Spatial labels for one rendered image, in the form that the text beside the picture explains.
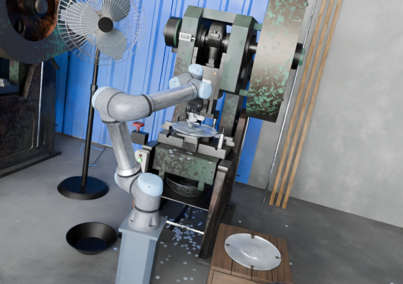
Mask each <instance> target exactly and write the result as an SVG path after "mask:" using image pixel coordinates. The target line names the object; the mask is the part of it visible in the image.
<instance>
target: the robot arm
mask: <svg viewBox="0 0 403 284"><path fill-rule="evenodd" d="M169 87H170V89H167V90H163V91H161V92H157V93H153V94H150V95H145V94H141V95H130V94H127V93H125V92H122V91H120V90H117V89H116V88H114V87H110V86H103V87H101V88H99V89H98V90H97V91H96V92H95V93H94V95H93V97H92V105H93V107H94V109H96V111H99V114H100V118H101V121H102V122H103V123H104V124H106V125H107V129H108V131H109V135H110V139H111V142H112V146H113V149H114V152H115V156H116V160H117V162H118V167H117V168H116V173H115V181H116V183H117V184H118V185H119V187H121V188H122V189H124V190H125V191H127V192H128V193H129V194H131V195H132V196H133V197H135V204H134V208H133V210H132V212H131V213H130V215H129V218H128V224H129V226H130V227H132V228H133V229H134V230H137V231H141V232H151V231H155V230H157V229H158V228H159V227H160V223H161V218H160V211H159V209H160V202H161V196H162V192H163V181H162V179H161V178H160V177H159V176H157V175H155V174H152V173H143V171H142V168H141V165H140V162H138V161H137V160H136V157H135V154H134V149H133V145H132V142H131V137H130V133H129V130H128V125H127V122H130V121H135V120H140V119H144V118H146V117H149V116H151V114H152V113H153V112H156V111H159V110H162V109H165V108H168V107H171V106H174V105H177V104H180V103H183V102H187V106H186V120H187V122H188V123H189V124H190V122H196V121H197V119H196V118H198V117H199V115H200V111H202V109H203V104H204V101H203V99H207V98H209V97H210V95H211V93H212V86H211V85H210V84H209V83H206V82H205V81H203V67H202V66H201V65H199V64H191V65H190V66H189V69H188V71H187V72H185V73H183V74H181V75H179V76H176V77H174V78H172V79H170V81H169Z"/></svg>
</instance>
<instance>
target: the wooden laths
mask: <svg viewBox="0 0 403 284"><path fill-rule="evenodd" d="M326 1H327V0H323V1H322V4H321V8H320V12H319V15H318V19H317V24H316V27H315V31H314V35H313V38H312V42H311V46H310V50H309V53H308V58H307V61H306V65H305V69H304V72H303V76H302V81H301V84H300V88H299V92H298V95H297V100H296V103H295V106H294V111H293V115H292V118H291V122H290V126H289V129H288V134H287V138H286V141H285V145H284V149H283V152H282V156H281V160H280V163H279V168H278V172H277V175H276V179H275V184H274V186H273V191H272V195H271V198H270V202H269V204H270V205H273V201H274V198H275V194H276V190H277V187H278V182H279V178H280V175H281V171H282V167H283V164H284V159H285V156H286V153H287V149H288V144H289V141H290V137H291V133H292V130H293V126H294V121H295V118H296V115H297V110H298V107H299V103H300V99H301V96H302V92H303V87H304V85H305V80H306V76H307V73H308V69H309V65H310V62H311V58H312V54H313V51H314V46H315V42H316V39H317V35H318V31H319V28H320V23H321V20H322V17H323V12H324V8H325V5H326ZM341 2H342V0H338V2H337V5H336V9H335V13H334V16H333V20H332V24H331V27H330V31H329V35H328V38H327V42H326V46H325V50H324V53H323V57H322V60H321V65H320V69H319V72H318V76H317V80H316V82H315V87H314V91H313V94H312V98H311V102H310V105H309V109H308V113H307V116H306V121H305V124H304V127H303V131H302V136H301V138H300V143H299V147H298V150H297V153H296V158H295V161H294V165H293V169H292V172H291V176H290V180H289V183H288V187H287V191H286V194H285V198H284V202H283V205H282V208H284V209H286V206H287V202H288V198H289V195H290V191H291V187H292V184H293V180H294V175H295V173H296V168H297V165H298V162H299V158H300V153H301V151H302V146H303V142H304V139H305V135H306V131H307V129H308V124H309V120H310V117H311V113H312V109H313V106H314V102H315V98H316V95H317V91H318V87H319V84H320V80H321V76H322V73H323V69H324V65H325V62H326V58H327V54H328V51H329V47H330V43H331V40H332V36H333V32H334V29H335V25H336V21H337V18H338V14H339V9H340V7H341ZM316 3H317V0H314V5H313V8H312V12H311V16H310V19H309V23H308V28H307V30H306V35H305V39H304V42H303V47H302V48H303V49H305V44H306V40H307V37H308V33H309V29H310V26H311V22H312V17H313V14H314V10H315V6H316ZM333 3H334V0H330V2H329V6H328V9H327V13H326V18H325V21H324V25H323V29H322V32H321V36H320V40H319V43H318V47H317V51H316V54H315V59H314V63H313V66H312V70H311V74H310V77H309V81H308V85H307V88H306V92H305V97H304V99H303V104H302V108H301V111H300V115H299V119H298V122H297V127H296V130H295V133H294V137H293V142H292V145H291V149H290V153H289V156H288V160H287V165H286V167H285V171H284V175H283V178H282V183H281V187H280V190H279V194H278V198H277V201H276V206H279V204H280V202H281V197H282V193H283V190H284V186H285V182H286V179H287V175H288V171H289V168H290V164H291V159H292V157H293V152H294V148H295V145H296V141H297V137H298V134H299V130H300V126H301V123H302V119H303V115H304V112H305V107H306V103H307V100H308V97H309V92H310V90H311V85H312V81H313V78H314V74H315V70H316V67H317V63H318V59H319V55H320V52H321V47H322V45H323V40H324V36H325V33H326V29H327V25H328V22H329V18H330V14H331V11H332V7H333ZM299 67H300V66H297V70H296V74H295V77H294V81H293V85H292V88H291V93H290V97H289V100H288V104H287V109H286V112H285V116H284V120H283V123H282V128H281V132H280V135H279V139H278V144H277V146H276V150H275V155H274V158H273V162H272V166H271V169H270V174H269V178H268V181H267V185H266V190H265V193H264V197H263V201H262V202H263V203H264V202H265V199H266V194H267V190H268V187H269V183H270V178H271V175H272V171H273V167H274V164H275V159H276V156H277V153H278V148H279V144H280V141H281V137H282V132H283V129H284V125H285V121H286V118H287V113H288V109H289V106H290V102H291V97H292V95H293V91H294V86H295V83H296V79H297V75H298V72H299Z"/></svg>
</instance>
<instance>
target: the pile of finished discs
mask: <svg viewBox="0 0 403 284"><path fill-rule="evenodd" d="M251 237H252V236H251V235H250V234H233V235H231V236H229V237H228V238H227V239H226V240H225V245H224V246H225V250H226V252H227V253H228V255H229V256H230V257H231V258H232V259H233V260H235V261H236V262H238V263H239V264H241V265H243V266H245V267H248V268H251V267H250V265H253V266H254V268H253V269H255V270H272V269H274V268H276V267H277V266H279V264H280V263H281V259H280V258H281V254H280V252H279V251H278V249H277V248H276V247H275V246H274V245H273V244H272V243H270V242H268V241H267V240H265V239H263V238H261V237H258V236H254V239H253V238H251ZM226 244H229V245H230V246H227V245H226ZM276 256H278V257H279V259H277V258H275V257H276Z"/></svg>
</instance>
